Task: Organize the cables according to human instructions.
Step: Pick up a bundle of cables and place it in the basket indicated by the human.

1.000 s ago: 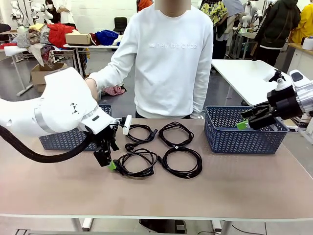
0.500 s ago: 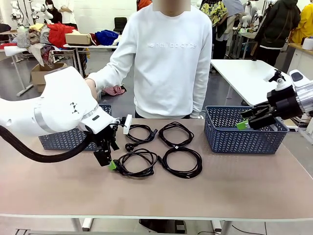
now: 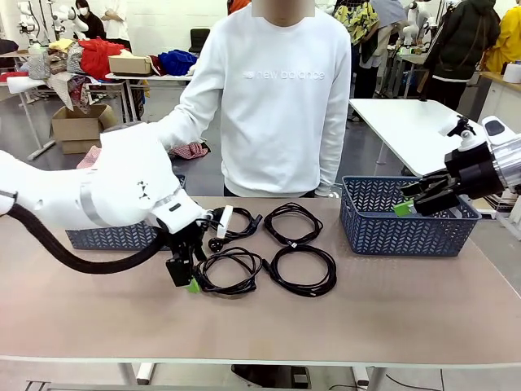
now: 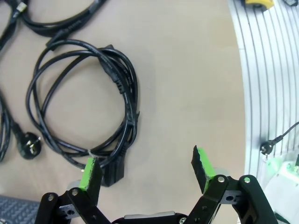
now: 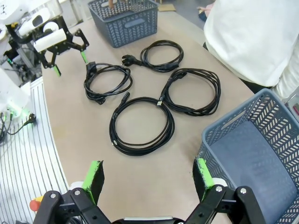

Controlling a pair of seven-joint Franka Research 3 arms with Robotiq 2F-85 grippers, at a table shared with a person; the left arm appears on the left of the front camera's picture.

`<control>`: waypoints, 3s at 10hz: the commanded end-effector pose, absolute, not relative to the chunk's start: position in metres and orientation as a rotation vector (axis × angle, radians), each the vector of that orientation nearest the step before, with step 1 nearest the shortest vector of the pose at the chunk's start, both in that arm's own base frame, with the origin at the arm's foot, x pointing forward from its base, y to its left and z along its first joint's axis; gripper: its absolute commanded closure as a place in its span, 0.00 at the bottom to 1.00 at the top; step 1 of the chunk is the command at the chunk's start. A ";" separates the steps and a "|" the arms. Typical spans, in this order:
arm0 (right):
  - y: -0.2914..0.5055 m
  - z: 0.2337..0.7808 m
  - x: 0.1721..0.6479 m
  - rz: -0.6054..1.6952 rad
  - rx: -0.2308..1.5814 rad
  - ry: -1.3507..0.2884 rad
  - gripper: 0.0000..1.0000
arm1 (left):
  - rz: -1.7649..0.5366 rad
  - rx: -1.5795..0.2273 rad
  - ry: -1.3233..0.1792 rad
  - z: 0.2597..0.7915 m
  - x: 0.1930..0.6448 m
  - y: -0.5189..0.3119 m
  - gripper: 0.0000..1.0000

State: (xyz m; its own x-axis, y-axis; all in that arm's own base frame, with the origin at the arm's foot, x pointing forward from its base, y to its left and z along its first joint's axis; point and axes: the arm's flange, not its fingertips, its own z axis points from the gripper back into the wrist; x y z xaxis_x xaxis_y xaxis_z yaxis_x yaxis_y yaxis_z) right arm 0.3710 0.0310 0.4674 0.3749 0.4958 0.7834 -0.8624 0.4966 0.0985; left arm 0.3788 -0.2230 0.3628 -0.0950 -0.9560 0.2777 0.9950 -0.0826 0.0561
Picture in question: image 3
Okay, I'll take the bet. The bystander in white shirt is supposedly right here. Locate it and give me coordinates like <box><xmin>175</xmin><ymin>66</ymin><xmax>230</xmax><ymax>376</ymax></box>
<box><xmin>100</xmin><ymin>0</ymin><xmax>133</xmax><ymax>52</ymax></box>

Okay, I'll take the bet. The person in white sweatshirt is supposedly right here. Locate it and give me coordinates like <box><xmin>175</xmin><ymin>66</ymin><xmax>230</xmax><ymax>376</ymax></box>
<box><xmin>156</xmin><ymin>0</ymin><xmax>353</xmax><ymax>199</ymax></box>

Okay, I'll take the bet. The bystander in yellow patterned shirt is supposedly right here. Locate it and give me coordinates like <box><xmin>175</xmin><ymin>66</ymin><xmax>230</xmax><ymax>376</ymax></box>
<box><xmin>334</xmin><ymin>0</ymin><xmax>383</xmax><ymax>99</ymax></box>

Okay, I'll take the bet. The small flat cardboard box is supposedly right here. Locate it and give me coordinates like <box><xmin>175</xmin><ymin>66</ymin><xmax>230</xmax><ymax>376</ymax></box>
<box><xmin>107</xmin><ymin>55</ymin><xmax>154</xmax><ymax>77</ymax></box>

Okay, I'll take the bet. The bystander in yellow jacket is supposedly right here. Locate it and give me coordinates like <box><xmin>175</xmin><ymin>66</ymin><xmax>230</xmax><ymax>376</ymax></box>
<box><xmin>483</xmin><ymin>3</ymin><xmax>521</xmax><ymax>75</ymax></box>

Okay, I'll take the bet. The patterned clothes pile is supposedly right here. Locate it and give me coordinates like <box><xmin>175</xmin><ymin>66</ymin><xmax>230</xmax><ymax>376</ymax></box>
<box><xmin>27</xmin><ymin>39</ymin><xmax>88</xmax><ymax>112</ymax></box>

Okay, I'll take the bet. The red cloth pile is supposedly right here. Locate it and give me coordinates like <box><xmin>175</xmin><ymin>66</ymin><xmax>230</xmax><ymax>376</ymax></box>
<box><xmin>77</xmin><ymin>37</ymin><xmax>132</xmax><ymax>74</ymax></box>

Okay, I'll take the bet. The red patterned cloth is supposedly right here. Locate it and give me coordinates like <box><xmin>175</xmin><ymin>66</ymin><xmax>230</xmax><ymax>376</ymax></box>
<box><xmin>168</xmin><ymin>139</ymin><xmax>211</xmax><ymax>160</ymax></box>

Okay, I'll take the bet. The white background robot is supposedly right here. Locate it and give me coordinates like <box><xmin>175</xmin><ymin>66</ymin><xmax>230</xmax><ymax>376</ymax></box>
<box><xmin>400</xmin><ymin>1</ymin><xmax>436</xmax><ymax>49</ymax></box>
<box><xmin>15</xmin><ymin>0</ymin><xmax>89</xmax><ymax>46</ymax></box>

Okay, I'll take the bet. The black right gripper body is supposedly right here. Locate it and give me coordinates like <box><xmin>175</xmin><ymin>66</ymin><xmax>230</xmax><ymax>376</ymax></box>
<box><xmin>444</xmin><ymin>142</ymin><xmax>506</xmax><ymax>201</ymax></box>

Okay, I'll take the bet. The white table leg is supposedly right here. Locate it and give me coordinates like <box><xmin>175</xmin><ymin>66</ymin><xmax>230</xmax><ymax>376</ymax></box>
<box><xmin>116</xmin><ymin>361</ymin><xmax>156</xmax><ymax>387</ymax></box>

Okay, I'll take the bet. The bystander in black jacket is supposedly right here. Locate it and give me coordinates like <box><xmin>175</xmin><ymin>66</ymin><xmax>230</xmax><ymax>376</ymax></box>
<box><xmin>422</xmin><ymin>0</ymin><xmax>502</xmax><ymax>124</ymax></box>

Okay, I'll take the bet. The black braided arm cable sleeve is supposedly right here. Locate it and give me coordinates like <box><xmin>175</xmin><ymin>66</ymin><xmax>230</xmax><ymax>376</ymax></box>
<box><xmin>0</xmin><ymin>191</ymin><xmax>173</xmax><ymax>276</ymax></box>

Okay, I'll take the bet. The black braided cable coil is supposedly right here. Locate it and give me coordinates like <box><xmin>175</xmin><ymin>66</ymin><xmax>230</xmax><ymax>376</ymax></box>
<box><xmin>262</xmin><ymin>244</ymin><xmax>339</xmax><ymax>298</ymax></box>
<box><xmin>263</xmin><ymin>202</ymin><xmax>325</xmax><ymax>248</ymax></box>

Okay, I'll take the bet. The white table with clothes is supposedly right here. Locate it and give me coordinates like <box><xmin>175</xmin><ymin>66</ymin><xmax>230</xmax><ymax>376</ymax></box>
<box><xmin>6</xmin><ymin>69</ymin><xmax>193</xmax><ymax>160</ymax></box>

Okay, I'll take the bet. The black power cable with plug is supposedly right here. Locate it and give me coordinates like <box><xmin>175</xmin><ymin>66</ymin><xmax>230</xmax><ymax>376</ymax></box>
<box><xmin>205</xmin><ymin>206</ymin><xmax>264</xmax><ymax>251</ymax></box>

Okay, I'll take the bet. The masked person in black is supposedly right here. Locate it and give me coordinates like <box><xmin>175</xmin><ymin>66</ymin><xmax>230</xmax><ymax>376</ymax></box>
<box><xmin>72</xmin><ymin>0</ymin><xmax>107</xmax><ymax>42</ymax></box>

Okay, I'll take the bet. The blue cloth pile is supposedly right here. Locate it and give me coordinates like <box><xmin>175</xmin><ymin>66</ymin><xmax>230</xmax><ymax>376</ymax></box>
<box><xmin>157</xmin><ymin>49</ymin><xmax>199</xmax><ymax>77</ymax></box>

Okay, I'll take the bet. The black office chair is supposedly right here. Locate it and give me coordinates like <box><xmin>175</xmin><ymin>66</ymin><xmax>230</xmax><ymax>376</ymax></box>
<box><xmin>188</xmin><ymin>27</ymin><xmax>212</xmax><ymax>55</ymax></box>

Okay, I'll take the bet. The pink patterned cloth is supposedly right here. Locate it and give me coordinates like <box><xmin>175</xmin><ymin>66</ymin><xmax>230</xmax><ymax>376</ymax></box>
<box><xmin>76</xmin><ymin>145</ymin><xmax>103</xmax><ymax>170</ymax></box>

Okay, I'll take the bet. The blue perforated plastic basket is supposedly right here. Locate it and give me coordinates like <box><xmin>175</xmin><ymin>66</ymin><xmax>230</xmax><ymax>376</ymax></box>
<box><xmin>64</xmin><ymin>174</ymin><xmax>188</xmax><ymax>252</ymax></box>
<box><xmin>339</xmin><ymin>175</ymin><xmax>483</xmax><ymax>258</ymax></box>

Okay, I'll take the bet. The person's right forearm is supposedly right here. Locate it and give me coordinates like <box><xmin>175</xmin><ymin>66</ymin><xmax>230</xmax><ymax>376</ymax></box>
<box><xmin>156</xmin><ymin>95</ymin><xmax>221</xmax><ymax>154</ymax></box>

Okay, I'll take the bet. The person's left forearm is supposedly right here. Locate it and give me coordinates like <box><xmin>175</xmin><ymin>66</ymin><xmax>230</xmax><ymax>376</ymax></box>
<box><xmin>315</xmin><ymin>105</ymin><xmax>352</xmax><ymax>198</ymax></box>

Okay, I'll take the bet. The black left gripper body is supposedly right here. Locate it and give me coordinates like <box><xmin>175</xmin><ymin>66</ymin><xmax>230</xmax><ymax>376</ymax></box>
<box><xmin>155</xmin><ymin>218</ymin><xmax>207</xmax><ymax>264</ymax></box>

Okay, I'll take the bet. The large open cardboard box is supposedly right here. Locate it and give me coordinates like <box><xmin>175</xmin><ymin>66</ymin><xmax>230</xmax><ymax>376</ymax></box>
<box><xmin>50</xmin><ymin>103</ymin><xmax>120</xmax><ymax>156</ymax></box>

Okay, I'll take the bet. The white background table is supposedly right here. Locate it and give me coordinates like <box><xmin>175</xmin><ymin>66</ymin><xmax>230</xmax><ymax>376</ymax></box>
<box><xmin>348</xmin><ymin>97</ymin><xmax>486</xmax><ymax>178</ymax></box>

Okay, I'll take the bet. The black smooth cable coil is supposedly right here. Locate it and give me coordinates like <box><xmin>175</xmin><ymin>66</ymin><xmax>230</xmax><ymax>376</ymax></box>
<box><xmin>195</xmin><ymin>248</ymin><xmax>265</xmax><ymax>296</ymax></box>

